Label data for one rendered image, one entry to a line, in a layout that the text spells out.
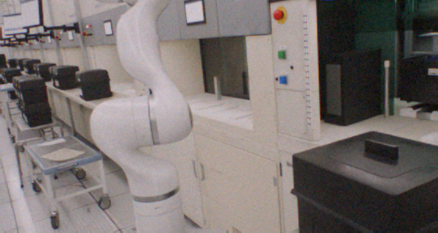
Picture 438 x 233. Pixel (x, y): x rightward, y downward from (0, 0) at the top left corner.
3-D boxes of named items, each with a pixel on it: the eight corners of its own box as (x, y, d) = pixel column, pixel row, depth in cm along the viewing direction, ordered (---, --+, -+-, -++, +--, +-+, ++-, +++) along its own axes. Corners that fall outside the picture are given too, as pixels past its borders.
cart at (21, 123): (17, 152, 485) (8, 116, 474) (59, 142, 513) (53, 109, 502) (24, 170, 408) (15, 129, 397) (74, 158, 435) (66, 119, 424)
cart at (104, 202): (30, 191, 346) (19, 143, 335) (85, 175, 375) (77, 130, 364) (52, 231, 268) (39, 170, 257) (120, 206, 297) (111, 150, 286)
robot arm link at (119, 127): (181, 197, 85) (167, 97, 80) (98, 209, 83) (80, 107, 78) (179, 177, 97) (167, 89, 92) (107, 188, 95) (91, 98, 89)
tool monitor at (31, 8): (24, 38, 371) (16, 1, 362) (76, 34, 397) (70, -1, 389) (29, 37, 337) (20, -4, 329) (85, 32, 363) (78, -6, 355)
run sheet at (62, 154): (38, 157, 294) (38, 155, 294) (65, 148, 312) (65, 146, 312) (60, 162, 277) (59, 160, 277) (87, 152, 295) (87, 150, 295)
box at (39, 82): (20, 102, 423) (15, 80, 417) (46, 98, 437) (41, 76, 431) (22, 105, 398) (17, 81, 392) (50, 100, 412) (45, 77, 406)
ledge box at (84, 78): (77, 98, 354) (72, 71, 348) (106, 93, 367) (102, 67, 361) (83, 102, 328) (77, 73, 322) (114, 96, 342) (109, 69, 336)
